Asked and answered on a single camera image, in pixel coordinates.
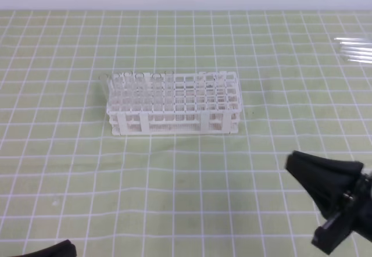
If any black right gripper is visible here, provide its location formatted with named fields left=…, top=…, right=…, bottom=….
left=286, top=151, right=371, bottom=254

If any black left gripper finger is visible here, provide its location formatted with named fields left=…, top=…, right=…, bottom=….
left=12, top=240, right=77, bottom=257

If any clear glass test tube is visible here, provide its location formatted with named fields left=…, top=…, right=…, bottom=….
left=164, top=71, right=174, bottom=112

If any green checkered tablecloth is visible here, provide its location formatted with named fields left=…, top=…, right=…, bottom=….
left=1, top=10, right=371, bottom=256

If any white plastic test tube rack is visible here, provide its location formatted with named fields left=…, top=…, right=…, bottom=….
left=106, top=71, right=242, bottom=135

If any glass tube leaning on rack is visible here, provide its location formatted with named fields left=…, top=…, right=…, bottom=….
left=99, top=74, right=110, bottom=103

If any glass test tube in rack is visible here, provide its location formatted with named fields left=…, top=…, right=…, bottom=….
left=124, top=72, right=133, bottom=111
left=134, top=73, right=144, bottom=111
left=113, top=73, right=122, bottom=110
left=152, top=73, right=163, bottom=111

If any pile of spare glass tubes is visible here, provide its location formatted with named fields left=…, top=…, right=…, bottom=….
left=334, top=37, right=372, bottom=64

